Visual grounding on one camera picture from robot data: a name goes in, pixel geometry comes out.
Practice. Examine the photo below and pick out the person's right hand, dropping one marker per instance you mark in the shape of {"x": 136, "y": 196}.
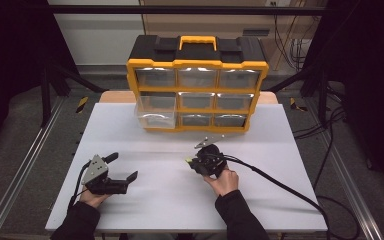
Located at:
{"x": 225, "y": 182}

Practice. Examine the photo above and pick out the aluminium floor rail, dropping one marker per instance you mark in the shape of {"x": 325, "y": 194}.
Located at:
{"x": 350, "y": 180}
{"x": 20, "y": 173}

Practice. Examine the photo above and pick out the person's left hand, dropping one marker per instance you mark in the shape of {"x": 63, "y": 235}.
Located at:
{"x": 91, "y": 199}

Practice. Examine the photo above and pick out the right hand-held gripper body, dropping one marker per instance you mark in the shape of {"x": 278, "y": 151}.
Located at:
{"x": 211, "y": 161}

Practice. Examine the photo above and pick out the clear plastic drawer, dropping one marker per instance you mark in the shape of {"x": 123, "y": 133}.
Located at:
{"x": 156, "y": 108}

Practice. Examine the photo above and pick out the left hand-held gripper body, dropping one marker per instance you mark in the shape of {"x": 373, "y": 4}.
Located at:
{"x": 95, "y": 170}

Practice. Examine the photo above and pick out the black curtain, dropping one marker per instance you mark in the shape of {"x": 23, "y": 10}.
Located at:
{"x": 370, "y": 83}
{"x": 10, "y": 66}

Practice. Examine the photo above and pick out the black metal stand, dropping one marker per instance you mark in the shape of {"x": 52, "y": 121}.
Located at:
{"x": 322, "y": 96}
{"x": 46, "y": 96}

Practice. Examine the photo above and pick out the wooden table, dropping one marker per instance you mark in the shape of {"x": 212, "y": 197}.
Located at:
{"x": 116, "y": 96}

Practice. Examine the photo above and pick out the yellow black drawer organizer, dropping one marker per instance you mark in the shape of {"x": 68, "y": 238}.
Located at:
{"x": 196, "y": 63}

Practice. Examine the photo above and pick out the set of clear organizer bins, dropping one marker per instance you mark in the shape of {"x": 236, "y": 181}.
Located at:
{"x": 196, "y": 78}

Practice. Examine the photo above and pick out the black horizontal bar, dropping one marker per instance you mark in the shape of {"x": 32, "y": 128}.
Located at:
{"x": 113, "y": 10}

